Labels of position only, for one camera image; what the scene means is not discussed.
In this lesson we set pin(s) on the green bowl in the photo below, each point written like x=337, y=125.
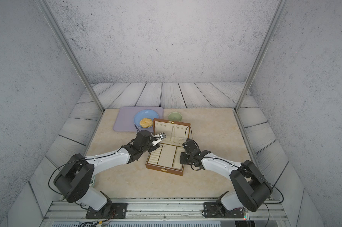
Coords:
x=175, y=117

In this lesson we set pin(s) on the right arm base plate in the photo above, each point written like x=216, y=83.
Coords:
x=217, y=210

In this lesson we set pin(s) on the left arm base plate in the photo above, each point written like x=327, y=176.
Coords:
x=111, y=210

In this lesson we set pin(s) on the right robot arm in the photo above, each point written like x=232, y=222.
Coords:
x=251, y=189

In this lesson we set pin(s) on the right metal frame post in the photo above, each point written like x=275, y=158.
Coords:
x=262, y=51

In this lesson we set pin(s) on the aluminium mounting rail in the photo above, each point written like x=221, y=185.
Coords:
x=190, y=209

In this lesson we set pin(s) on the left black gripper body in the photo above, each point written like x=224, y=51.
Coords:
x=149, y=147

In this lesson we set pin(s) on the purple tray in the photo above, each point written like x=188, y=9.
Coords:
x=125, y=118

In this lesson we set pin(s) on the metal frame post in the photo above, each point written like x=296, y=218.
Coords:
x=51, y=20
x=262, y=51

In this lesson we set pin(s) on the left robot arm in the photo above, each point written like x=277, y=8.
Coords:
x=73, y=180

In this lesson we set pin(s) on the left metal frame post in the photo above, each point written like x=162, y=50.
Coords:
x=51, y=20

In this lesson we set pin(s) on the yellow pastry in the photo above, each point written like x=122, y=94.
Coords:
x=146, y=123

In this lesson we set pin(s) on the blue plate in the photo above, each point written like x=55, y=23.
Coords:
x=145, y=114

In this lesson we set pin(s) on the brown jewelry box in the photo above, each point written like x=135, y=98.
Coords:
x=166, y=158

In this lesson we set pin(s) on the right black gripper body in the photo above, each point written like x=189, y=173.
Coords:
x=184, y=159

